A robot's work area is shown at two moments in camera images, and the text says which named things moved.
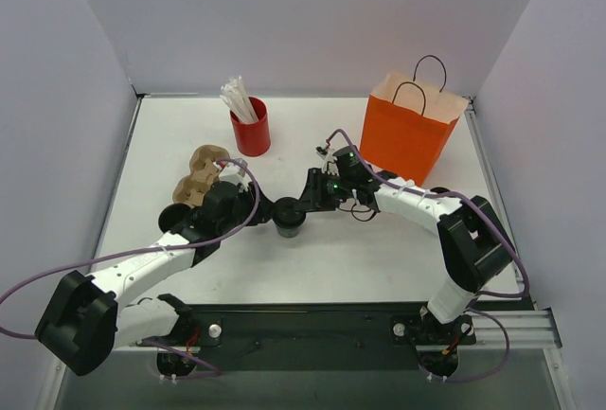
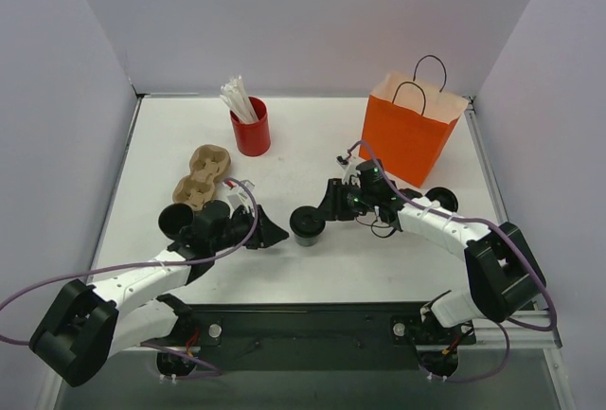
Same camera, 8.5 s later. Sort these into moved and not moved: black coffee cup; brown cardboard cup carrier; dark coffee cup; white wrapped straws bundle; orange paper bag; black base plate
Moved: black coffee cup; dark coffee cup
Not moved: white wrapped straws bundle; orange paper bag; brown cardboard cup carrier; black base plate
